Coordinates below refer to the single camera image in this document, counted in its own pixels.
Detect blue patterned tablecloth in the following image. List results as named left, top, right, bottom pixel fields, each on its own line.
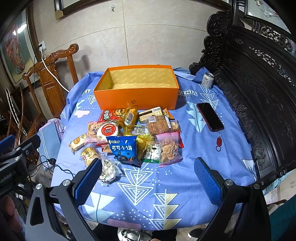
left=36, top=67, right=258, bottom=231

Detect carved wooden chair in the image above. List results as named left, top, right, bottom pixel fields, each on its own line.
left=23, top=43, right=79, bottom=139

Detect black cable on table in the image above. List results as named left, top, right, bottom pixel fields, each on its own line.
left=28, top=155, right=75, bottom=181

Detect brown bread pack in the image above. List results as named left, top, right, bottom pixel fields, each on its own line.
left=147, top=115, right=172, bottom=135

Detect blue cocoa snack bag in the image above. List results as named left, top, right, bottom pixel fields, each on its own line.
left=107, top=136, right=141, bottom=167

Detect person's left hand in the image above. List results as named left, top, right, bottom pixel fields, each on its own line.
left=1, top=195, right=23, bottom=233

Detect small bread bun pack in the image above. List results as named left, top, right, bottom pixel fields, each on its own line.
left=80, top=147, right=100, bottom=167

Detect orange noodle snack packet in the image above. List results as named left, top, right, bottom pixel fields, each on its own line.
left=162, top=108, right=175, bottom=121

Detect orange cardboard box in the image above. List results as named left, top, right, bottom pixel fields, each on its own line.
left=93, top=65, right=179, bottom=110

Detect orange label biscuit pack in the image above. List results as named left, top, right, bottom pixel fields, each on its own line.
left=69, top=133, right=87, bottom=154

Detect red wafer snack bag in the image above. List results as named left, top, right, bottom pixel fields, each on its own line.
left=98, top=109, right=126, bottom=123

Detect red phone strap charm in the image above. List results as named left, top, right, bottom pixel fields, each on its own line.
left=215, top=132, right=222, bottom=152

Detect white power cable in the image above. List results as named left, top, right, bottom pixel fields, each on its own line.
left=39, top=47, right=70, bottom=93

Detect folded blue striped cloth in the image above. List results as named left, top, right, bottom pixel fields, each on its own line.
left=37, top=118, right=63, bottom=159

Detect sesame cracker pack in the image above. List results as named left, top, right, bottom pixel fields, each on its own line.
left=138, top=106, right=163, bottom=123

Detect dark carved wooden sofa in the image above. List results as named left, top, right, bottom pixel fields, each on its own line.
left=189, top=1, right=295, bottom=187

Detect yellow green snack pack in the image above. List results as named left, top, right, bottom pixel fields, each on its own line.
left=142, top=142, right=161, bottom=164

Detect smartphone in red case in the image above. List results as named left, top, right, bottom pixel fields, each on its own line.
left=197, top=102, right=224, bottom=132

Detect round red label cracker bag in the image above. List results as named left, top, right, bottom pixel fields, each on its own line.
left=85, top=120, right=119, bottom=145

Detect wall power outlet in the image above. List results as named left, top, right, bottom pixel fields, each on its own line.
left=38, top=41, right=47, bottom=52

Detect white beverage can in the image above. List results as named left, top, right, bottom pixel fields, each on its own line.
left=201, top=72, right=214, bottom=89

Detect small red snack packet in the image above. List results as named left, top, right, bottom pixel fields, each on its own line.
left=178, top=131, right=184, bottom=148

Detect clear bag white candies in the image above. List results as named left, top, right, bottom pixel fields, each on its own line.
left=98, top=157, right=123, bottom=186

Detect pink cracker bag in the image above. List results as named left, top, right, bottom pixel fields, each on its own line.
left=156, top=132, right=183, bottom=167

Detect golden corn snack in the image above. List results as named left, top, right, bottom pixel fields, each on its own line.
left=120, top=105, right=138, bottom=136

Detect framed wall painting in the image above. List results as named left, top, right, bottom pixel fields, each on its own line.
left=1, top=10, right=35, bottom=85

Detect yellow gold snack bag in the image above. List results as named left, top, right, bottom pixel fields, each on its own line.
left=137, top=133, right=154, bottom=160

